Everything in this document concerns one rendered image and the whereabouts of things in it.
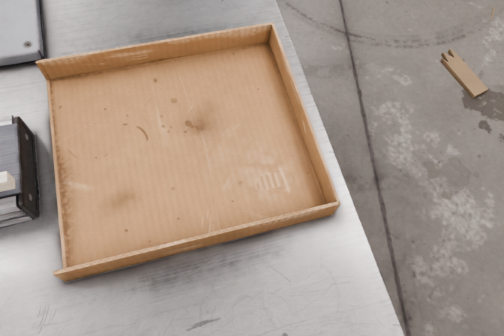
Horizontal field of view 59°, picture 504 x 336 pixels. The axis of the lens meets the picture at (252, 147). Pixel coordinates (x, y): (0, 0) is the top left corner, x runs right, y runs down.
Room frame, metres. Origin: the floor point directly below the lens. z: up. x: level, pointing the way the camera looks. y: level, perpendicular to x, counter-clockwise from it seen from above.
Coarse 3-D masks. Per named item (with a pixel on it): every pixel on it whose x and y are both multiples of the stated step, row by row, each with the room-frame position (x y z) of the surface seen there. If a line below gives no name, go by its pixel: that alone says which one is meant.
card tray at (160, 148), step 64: (64, 64) 0.30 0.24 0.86; (128, 64) 0.33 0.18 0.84; (192, 64) 0.35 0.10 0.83; (256, 64) 0.36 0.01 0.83; (64, 128) 0.22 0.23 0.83; (128, 128) 0.24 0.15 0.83; (192, 128) 0.25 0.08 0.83; (256, 128) 0.27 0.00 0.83; (64, 192) 0.15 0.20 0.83; (128, 192) 0.16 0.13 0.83; (192, 192) 0.17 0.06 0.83; (256, 192) 0.18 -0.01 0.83; (320, 192) 0.20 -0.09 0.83; (64, 256) 0.08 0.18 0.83; (128, 256) 0.08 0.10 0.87
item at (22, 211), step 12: (0, 120) 0.20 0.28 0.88; (12, 120) 0.20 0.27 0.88; (24, 132) 0.20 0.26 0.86; (24, 144) 0.18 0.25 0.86; (24, 156) 0.17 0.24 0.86; (24, 168) 0.16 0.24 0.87; (24, 180) 0.14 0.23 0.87; (36, 180) 0.15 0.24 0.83; (24, 192) 0.13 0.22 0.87; (36, 192) 0.14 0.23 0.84; (0, 204) 0.11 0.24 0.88; (12, 204) 0.11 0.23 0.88; (24, 204) 0.11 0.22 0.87; (36, 204) 0.13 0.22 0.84; (0, 216) 0.10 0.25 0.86; (12, 216) 0.11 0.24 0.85; (24, 216) 0.11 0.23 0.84; (36, 216) 0.11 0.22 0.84
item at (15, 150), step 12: (0, 132) 0.19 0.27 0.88; (12, 132) 0.19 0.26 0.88; (0, 144) 0.17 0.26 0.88; (12, 144) 0.18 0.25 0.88; (0, 156) 0.16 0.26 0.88; (12, 156) 0.16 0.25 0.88; (0, 168) 0.15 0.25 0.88; (12, 168) 0.15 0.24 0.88; (0, 192) 0.12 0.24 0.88; (12, 192) 0.12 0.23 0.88
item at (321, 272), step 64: (64, 0) 0.42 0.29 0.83; (128, 0) 0.44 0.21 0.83; (192, 0) 0.46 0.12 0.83; (256, 0) 0.48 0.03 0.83; (320, 128) 0.28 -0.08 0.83; (0, 256) 0.07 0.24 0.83; (192, 256) 0.10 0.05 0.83; (256, 256) 0.11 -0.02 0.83; (320, 256) 0.12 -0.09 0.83; (0, 320) 0.01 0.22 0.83; (64, 320) 0.02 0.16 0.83; (128, 320) 0.03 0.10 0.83; (192, 320) 0.03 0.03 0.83; (256, 320) 0.04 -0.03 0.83; (320, 320) 0.05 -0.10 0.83; (384, 320) 0.06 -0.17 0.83
